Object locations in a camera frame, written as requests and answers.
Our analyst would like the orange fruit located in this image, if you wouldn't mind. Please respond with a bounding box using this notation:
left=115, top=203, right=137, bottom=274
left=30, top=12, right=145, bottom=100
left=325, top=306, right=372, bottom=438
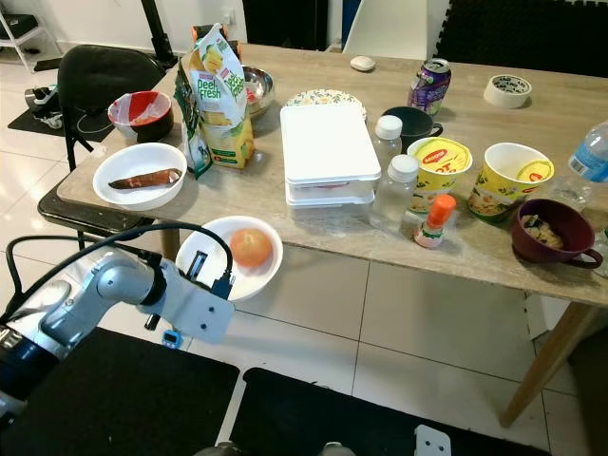
left=229, top=228, right=275, bottom=271

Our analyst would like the white bowl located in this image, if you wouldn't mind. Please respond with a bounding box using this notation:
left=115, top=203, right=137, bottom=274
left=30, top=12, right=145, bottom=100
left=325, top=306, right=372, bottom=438
left=176, top=216, right=285, bottom=303
left=91, top=142, right=188, bottom=212

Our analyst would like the brown sweet potato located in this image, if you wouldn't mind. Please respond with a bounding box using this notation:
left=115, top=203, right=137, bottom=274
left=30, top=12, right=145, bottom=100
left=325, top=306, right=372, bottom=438
left=106, top=168, right=182, bottom=191

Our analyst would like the black folding chair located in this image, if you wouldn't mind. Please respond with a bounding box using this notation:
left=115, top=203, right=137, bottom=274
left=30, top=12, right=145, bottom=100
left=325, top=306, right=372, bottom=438
left=37, top=45, right=155, bottom=265

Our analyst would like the dark bowl with red lining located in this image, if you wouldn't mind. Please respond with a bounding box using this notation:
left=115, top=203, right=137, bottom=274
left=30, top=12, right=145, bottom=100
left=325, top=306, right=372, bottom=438
left=106, top=90, right=175, bottom=144

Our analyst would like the white shelf rack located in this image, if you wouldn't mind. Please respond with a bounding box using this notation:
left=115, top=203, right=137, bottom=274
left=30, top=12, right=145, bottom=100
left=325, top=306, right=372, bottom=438
left=0, top=9, right=59, bottom=73

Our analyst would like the black stand pole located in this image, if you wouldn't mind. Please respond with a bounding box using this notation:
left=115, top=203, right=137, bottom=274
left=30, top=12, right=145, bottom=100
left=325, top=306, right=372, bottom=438
left=142, top=0, right=182, bottom=68

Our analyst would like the metal bowl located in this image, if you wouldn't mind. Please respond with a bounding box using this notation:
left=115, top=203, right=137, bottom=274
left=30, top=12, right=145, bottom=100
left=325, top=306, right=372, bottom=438
left=241, top=66, right=276, bottom=121

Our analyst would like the grey robot left leg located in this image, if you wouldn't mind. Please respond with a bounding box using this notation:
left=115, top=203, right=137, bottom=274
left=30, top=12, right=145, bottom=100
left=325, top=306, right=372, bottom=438
left=194, top=441, right=244, bottom=456

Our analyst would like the grey robot leg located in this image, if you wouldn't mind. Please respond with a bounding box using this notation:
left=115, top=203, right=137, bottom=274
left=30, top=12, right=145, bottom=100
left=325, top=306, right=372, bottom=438
left=194, top=441, right=244, bottom=456
left=317, top=441, right=358, bottom=456

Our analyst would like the white plastic food container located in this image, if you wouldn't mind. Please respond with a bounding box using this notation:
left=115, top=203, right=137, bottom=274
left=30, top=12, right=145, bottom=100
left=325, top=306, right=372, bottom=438
left=278, top=103, right=384, bottom=191
left=283, top=180, right=377, bottom=209

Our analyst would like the floral patterned plate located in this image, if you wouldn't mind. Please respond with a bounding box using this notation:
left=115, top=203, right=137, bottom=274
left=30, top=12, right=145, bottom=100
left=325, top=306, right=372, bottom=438
left=282, top=89, right=368, bottom=125

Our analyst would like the clear bottle with white cap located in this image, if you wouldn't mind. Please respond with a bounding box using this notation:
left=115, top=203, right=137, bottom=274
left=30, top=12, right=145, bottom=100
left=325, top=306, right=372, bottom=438
left=368, top=155, right=422, bottom=235
left=372, top=115, right=406, bottom=173

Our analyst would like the grey robot right leg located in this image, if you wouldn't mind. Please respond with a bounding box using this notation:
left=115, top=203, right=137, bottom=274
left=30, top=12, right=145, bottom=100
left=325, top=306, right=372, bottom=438
left=317, top=441, right=358, bottom=456

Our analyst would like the black mug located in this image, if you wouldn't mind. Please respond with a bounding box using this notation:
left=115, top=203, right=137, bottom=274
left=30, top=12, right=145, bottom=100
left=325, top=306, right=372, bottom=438
left=380, top=105, right=446, bottom=151

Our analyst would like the small bottle with orange cap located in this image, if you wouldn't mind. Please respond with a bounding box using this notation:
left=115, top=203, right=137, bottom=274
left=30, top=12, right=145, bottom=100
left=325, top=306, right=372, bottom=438
left=412, top=194, right=458, bottom=251

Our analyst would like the yellow noodle cup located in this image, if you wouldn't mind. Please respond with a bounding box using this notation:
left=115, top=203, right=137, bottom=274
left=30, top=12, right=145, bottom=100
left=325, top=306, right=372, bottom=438
left=466, top=142, right=556, bottom=225
left=406, top=137, right=474, bottom=216

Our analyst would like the purple drink can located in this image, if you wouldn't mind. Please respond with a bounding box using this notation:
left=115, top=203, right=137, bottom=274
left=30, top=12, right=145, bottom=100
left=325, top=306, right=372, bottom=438
left=406, top=58, right=453, bottom=118

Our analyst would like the white tape roll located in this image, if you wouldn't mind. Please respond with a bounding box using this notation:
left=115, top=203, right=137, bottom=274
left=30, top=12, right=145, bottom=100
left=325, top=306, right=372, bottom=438
left=482, top=74, right=534, bottom=110

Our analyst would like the maroon bowl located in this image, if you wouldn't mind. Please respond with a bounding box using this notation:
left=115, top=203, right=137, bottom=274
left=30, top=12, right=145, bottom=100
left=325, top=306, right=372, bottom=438
left=510, top=198, right=605, bottom=271

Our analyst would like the water bottle with blue label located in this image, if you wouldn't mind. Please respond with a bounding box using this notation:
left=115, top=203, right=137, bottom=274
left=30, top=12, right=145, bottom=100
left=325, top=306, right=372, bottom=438
left=555, top=122, right=608, bottom=213

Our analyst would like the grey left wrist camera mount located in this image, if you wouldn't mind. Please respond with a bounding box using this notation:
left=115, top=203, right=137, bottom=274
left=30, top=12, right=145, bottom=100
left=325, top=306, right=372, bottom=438
left=158, top=254, right=238, bottom=346

